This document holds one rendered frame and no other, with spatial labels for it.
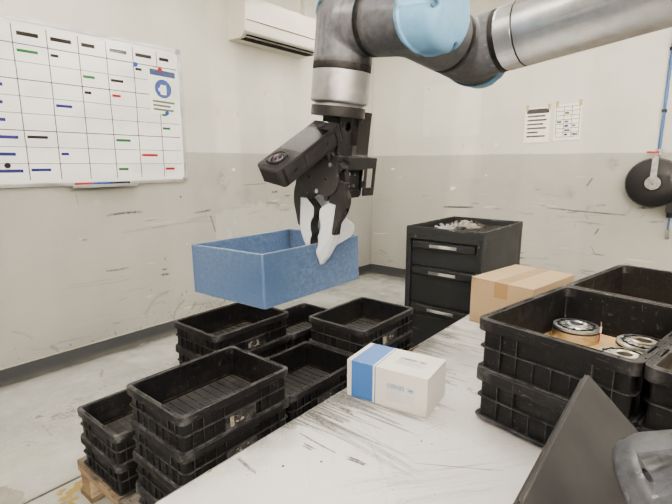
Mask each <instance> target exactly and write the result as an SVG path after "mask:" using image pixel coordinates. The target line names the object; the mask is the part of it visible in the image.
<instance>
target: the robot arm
mask: <svg viewBox="0 0 672 504"><path fill-rule="evenodd" d="M315 12H316V30H315V44H314V58H313V75H312V88H311V100H312V101H313V102H315V104H312V105H311V114H312V115H320V116H323V121H318V120H315V121H313V122H312V123H311V124H309V125H308V126H307V127H305V128H304V129H303V130H301V131H300V132H299V133H297V134H296V135H295V136H293V137H292V138H291V139H289V140H288V141H287V142H285V143H284V144H283V145H281V146H280V147H279V148H277V149H276V150H275V151H273V152H272V153H271V154H269V155H268V156H267V157H265V158H264V159H263V160H262V161H260V162H259V163H258V168H259V170H260V172H261V175H262V177H263V179H264V181H265V182H269V183H272V184H275V185H279V186H282V187H287V186H289V185H290V184H291V183H292V182H294V181H295V180H296V184H295V188H294V205H295V211H296V216H297V221H298V224H299V225H300V229H301V233H302V236H303V239H304V242H305V244H306V245H309V244H314V243H318V246H317V249H316V251H315V253H316V256H317V259H318V262H319V264H320V265H323V264H324V263H325V262H326V261H327V260H328V259H329V257H330V256H331V254H332V252H333V250H334V248H335V247H336V245H337V244H339V243H341V242H343V241H344V240H346V239H348V238H350V237H351V236H352V234H353V232H354V224H353V223H352V222H351V221H349V220H348V219H347V218H346V216H347V214H348V212H349V209H350V206H351V198H355V197H359V196H360V194H361V188H362V196H370V195H373V192H374V183H375V174H376V165H377V158H372V157H368V147H369V138H370V129H371V119H372V113H367V112H365V109H363V107H364V106H367V105H368V100H369V90H370V80H371V67H372V58H374V57H404V58H407V59H409V60H411V61H413V62H415V63H417V64H419V65H422V66H424V67H426V68H428V69H430V70H432V71H435V72H437V73H439V74H441V75H443V76H446V77H448V78H450V79H451V80H452V81H453V82H455V83H456V84H459V85H461V86H465V87H471V88H475V89H482V88H486V87H489V86H491V85H493V84H494V83H495V82H496V81H497V80H498V79H500V78H501V77H502V76H503V75H504V73H505V72H507V71H511V70H515V69H519V68H522V67H526V66H530V65H533V64H537V63H541V62H544V61H548V60H552V59H556V58H559V57H563V56H567V55H570V54H574V53H578V52H581V51H585V50H589V49H592V48H596V47H600V46H604V45H607V44H611V43H615V42H618V41H622V40H626V39H629V38H633V37H637V36H640V35H644V34H648V33H652V32H655V31H659V30H663V29H666V28H670V27H672V0H516V1H513V2H511V3H508V4H505V5H503V6H500V7H498V8H495V9H492V10H490V11H487V12H484V13H482V14H479V15H476V16H473V15H471V14H470V3H469V0H318V2H317V4H316V10H315ZM346 122H347V123H346ZM368 169H373V172H372V181H371V187H366V183H367V181H366V179H367V170H368ZM363 170H364V178H363V180H362V175H363ZM317 195H318V196H317ZM320 195H323V196H320ZM325 201H329V203H328V204H326V205H325ZM612 460H613V467H614V471H615V475H616V478H617V481H618V484H619V487H620V490H621V492H622V495H623V497H624V499H625V501H626V503H627V504H672V429H668V430H657V431H645V432H638V433H634V434H632V435H630V436H627V437H625V438H623V439H621V440H619V441H617V442H616V443H615V445H614V447H613V451H612Z"/></svg>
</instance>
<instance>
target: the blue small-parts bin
mask: <svg viewBox="0 0 672 504"><path fill-rule="evenodd" d="M317 246H318V243H314V244H309V245H306V244H305V242H304V239H303V236H302V233H301V230H299V229H284V230H278V231H271V232H265V233H259V234H252V235H246V236H240V237H233V238H227V239H221V240H214V241H208V242H201V243H195V244H191V248H192V261H193V274H194V287H195V292H198V293H202V294H206V295H210V296H213V297H217V298H221V299H225V300H229V301H233V302H237V303H241V304H245V305H249V306H253V307H256V308H260V309H268V308H271V307H274V306H277V305H280V304H283V303H286V302H289V301H292V300H295V299H298V298H302V297H305V296H308V295H311V294H314V293H317V292H320V291H323V290H326V289H329V288H332V287H335V286H338V285H341V284H344V283H347V282H350V281H353V280H356V279H358V278H359V272H358V235H354V234H352V236H351V237H350V238H348V239H346V240H344V241H343V242H341V243H339V244H337V245H336V247H335V248H334V250H333V252H332V254H331V256H330V257H329V259H328V260H327V261H326V262H325V263H324V264H323V265H320V264H319V262H318V259H317V256H316V253H315V251H316V249H317Z"/></svg>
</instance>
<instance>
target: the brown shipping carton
mask: <svg viewBox="0 0 672 504"><path fill-rule="evenodd" d="M574 276H575V275H574V274H569V273H563V272H557V271H551V270H545V269H540V268H534V267H528V266H522V265H517V264H515V265H512V266H508V267H504V268H501V269H497V270H494V271H490V272H487V273H483V274H480V275H476V276H472V282H471V300H470V317H469V321H472V322H475V323H479V324H480V316H482V315H484V314H487V313H490V312H492V311H495V310H498V309H500V308H503V307H506V306H509V305H511V304H514V303H517V302H519V301H522V300H525V299H528V298H530V297H533V296H536V295H538V294H541V293H544V292H546V291H549V290H552V289H555V288H557V287H560V286H566V284H568V283H571V282H573V281H574Z"/></svg>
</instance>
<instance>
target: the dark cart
mask: <svg viewBox="0 0 672 504"><path fill-rule="evenodd" d="M456 220H457V221H458V222H459V223H460V221H461V220H468V221H471V220H472V221H473V223H475V222H476V221H477V222H478V223H481V224H483V225H484V226H483V227H481V228H482V229H463V230H462V231H461V230H451V229H441V228H435V227H434V226H435V225H437V224H439V223H443V224H444V226H445V224H451V223H452V222H453V223H454V222H455V221H456ZM522 228H523V221H510V220H497V219H484V218H472V217H459V216H452V217H447V218H442V219H437V220H432V221H427V222H422V223H417V224H412V225H407V231H406V233H407V235H406V269H405V302H404V306H408V307H412V308H413V314H412V315H410V320H412V322H410V329H411V330H412V331H413V333H412V337H411V338H410V343H411V345H410V347H409V350H410V349H412V348H413V347H415V346H417V345H418V344H420V343H422V342H423V341H425V340H427V339H428V338H430V337H432V336H433V335H435V334H437V333H438V332H440V331H442V330H443V329H445V328H447V327H448V326H450V325H452V324H453V323H455V322H457V321H458V320H460V319H462V318H463V317H465V316H467V315H468V314H470V300H471V282H472V276H476V275H480V274H483V273H487V272H490V271H494V270H497V269H501V268H504V267H508V266H512V265H515V264H517V265H520V253H521V240H522Z"/></svg>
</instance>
